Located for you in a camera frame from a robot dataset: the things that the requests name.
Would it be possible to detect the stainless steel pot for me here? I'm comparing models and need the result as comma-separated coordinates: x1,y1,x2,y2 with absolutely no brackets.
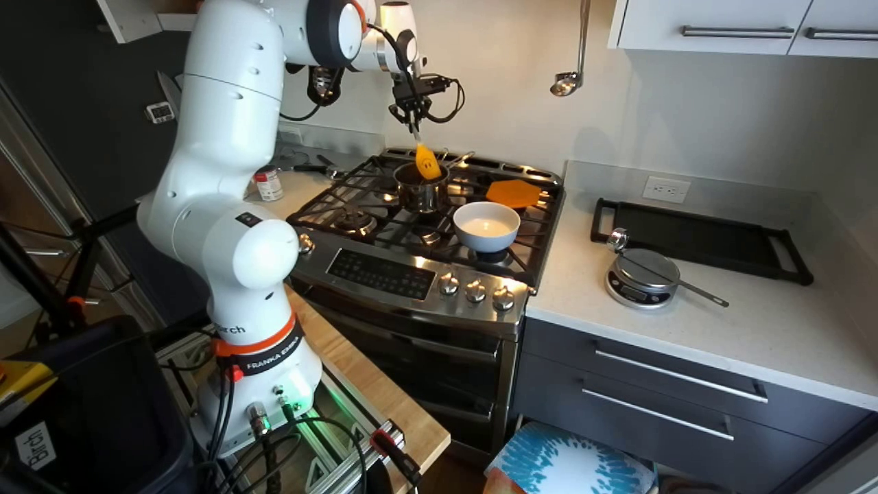
393,159,453,221

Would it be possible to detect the deep grey drawer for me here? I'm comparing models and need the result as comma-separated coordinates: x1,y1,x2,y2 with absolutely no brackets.
511,354,826,494

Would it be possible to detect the wooden board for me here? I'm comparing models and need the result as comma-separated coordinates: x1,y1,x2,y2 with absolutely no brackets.
286,285,453,475

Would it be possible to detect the wide white cabinet door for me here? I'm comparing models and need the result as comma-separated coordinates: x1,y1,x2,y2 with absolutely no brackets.
607,0,814,55

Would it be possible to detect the small steel pan with lid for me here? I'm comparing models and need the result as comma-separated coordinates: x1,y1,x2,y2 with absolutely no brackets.
603,228,733,313

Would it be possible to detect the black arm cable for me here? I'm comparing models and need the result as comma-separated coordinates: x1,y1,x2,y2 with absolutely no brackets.
278,25,414,127

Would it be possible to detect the orange silicone trivet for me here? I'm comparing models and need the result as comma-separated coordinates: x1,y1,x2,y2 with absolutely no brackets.
482,175,544,212

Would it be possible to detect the black bin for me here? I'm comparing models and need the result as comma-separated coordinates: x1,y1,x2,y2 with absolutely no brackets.
0,313,201,494

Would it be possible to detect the hanging steel ladle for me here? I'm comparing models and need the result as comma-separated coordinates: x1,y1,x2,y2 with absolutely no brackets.
545,0,593,100

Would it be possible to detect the small white jar red lid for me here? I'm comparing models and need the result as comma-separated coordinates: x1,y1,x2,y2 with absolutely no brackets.
253,166,286,207

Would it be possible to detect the stainless steel gas range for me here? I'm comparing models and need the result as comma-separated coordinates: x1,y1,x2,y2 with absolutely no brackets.
278,147,569,455

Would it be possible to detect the narrow white cabinet door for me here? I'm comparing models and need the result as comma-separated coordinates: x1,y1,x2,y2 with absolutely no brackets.
788,0,878,62

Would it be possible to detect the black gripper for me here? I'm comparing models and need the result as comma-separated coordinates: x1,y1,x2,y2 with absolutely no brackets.
387,68,433,143

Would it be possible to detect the black tripod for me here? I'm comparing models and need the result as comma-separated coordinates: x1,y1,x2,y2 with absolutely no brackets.
0,196,161,340

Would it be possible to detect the black griddle tray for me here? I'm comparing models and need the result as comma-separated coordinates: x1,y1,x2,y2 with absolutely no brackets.
586,196,818,289

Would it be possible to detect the white wall outlet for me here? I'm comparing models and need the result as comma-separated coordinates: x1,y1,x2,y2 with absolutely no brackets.
640,174,695,207

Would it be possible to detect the white bowl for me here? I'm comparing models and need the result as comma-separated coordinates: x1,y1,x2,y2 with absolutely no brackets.
451,200,525,255

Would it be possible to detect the shallow grey drawer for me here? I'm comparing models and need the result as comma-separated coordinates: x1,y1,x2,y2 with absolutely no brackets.
519,313,873,444

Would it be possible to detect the blue white patterned bag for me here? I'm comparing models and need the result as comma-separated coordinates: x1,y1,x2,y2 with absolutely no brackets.
482,420,658,494

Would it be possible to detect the black base cable bundle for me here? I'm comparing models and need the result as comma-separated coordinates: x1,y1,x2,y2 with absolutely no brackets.
194,365,426,494

